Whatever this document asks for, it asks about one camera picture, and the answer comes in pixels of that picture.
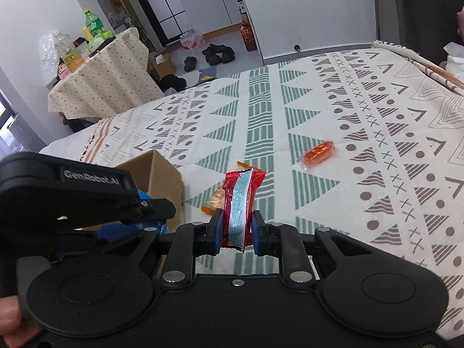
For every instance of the pink plastic package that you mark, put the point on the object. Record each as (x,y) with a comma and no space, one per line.
(192,40)

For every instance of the white cabinet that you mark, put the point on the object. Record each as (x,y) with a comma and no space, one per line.
(206,3)

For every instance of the pair of black shoes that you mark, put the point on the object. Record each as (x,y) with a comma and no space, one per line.
(219,53)

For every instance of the person's left hand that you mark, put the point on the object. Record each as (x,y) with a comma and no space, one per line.
(11,319)

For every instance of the white tissue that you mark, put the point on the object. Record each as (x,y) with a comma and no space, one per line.
(455,60)

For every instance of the red drink bottle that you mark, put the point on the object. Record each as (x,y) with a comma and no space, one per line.
(248,32)

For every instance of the bottle with yellow liquid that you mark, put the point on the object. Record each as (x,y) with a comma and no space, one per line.
(74,58)

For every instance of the green soda bottle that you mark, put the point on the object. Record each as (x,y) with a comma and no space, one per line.
(93,25)

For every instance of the table with dotted cloth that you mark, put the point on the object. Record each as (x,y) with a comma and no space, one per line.
(105,79)

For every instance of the single black shoe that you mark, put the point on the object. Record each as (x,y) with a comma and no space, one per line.
(190,63)

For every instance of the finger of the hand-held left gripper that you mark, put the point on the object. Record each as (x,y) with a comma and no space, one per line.
(156,208)

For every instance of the red packet with blue stripe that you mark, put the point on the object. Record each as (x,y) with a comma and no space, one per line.
(241,203)

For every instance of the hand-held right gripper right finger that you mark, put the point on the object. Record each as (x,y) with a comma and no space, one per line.
(256,237)

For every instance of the small blue snack packet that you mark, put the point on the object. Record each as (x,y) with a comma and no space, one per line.
(123,230)

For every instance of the small cardboard box on floor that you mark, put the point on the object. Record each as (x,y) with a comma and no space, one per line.
(163,64)

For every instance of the orange cracker packet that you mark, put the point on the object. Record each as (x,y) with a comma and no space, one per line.
(214,201)

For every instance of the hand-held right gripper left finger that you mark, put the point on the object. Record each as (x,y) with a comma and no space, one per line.
(216,234)

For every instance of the black bag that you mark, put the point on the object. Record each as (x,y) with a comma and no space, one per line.
(173,82)

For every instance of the clear plastic bag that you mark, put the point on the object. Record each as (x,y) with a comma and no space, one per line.
(50,52)

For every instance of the orange candy packet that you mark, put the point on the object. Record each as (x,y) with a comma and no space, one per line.
(319,154)

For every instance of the patterned white blanket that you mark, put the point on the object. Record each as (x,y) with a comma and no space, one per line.
(326,108)

